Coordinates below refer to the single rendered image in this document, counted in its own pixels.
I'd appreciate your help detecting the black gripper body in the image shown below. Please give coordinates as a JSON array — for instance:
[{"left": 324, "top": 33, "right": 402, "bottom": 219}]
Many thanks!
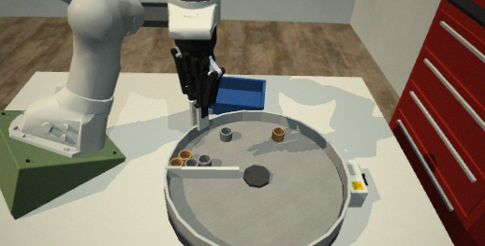
[{"left": 174, "top": 26, "right": 217, "bottom": 73}]

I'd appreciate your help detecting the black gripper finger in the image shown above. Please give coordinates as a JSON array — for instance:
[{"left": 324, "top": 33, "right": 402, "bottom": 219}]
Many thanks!
[
  {"left": 191, "top": 56, "right": 226, "bottom": 131},
  {"left": 170, "top": 47, "right": 197, "bottom": 126}
]

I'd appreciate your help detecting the bronze bushing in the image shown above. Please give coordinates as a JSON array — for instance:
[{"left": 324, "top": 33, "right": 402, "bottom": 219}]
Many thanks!
[
  {"left": 169, "top": 158, "right": 184, "bottom": 166},
  {"left": 272, "top": 127, "right": 285, "bottom": 142},
  {"left": 179, "top": 150, "right": 192, "bottom": 162}
]

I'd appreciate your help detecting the blue plastic crate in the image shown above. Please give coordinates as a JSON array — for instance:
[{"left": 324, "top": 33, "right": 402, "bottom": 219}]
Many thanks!
[{"left": 209, "top": 76, "right": 266, "bottom": 115}]

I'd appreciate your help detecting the grey metal bushing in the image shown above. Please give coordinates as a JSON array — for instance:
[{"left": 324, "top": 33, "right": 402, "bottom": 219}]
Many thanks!
[
  {"left": 184, "top": 158, "right": 198, "bottom": 166},
  {"left": 198, "top": 154, "right": 212, "bottom": 166},
  {"left": 220, "top": 127, "right": 232, "bottom": 142}
]

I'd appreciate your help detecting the grey round turning table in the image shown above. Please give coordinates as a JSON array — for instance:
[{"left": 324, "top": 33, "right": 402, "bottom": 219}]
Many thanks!
[{"left": 163, "top": 110, "right": 368, "bottom": 246}]

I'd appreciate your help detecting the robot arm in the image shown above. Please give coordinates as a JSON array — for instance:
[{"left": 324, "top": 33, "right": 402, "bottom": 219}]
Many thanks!
[{"left": 8, "top": 0, "right": 221, "bottom": 158}]

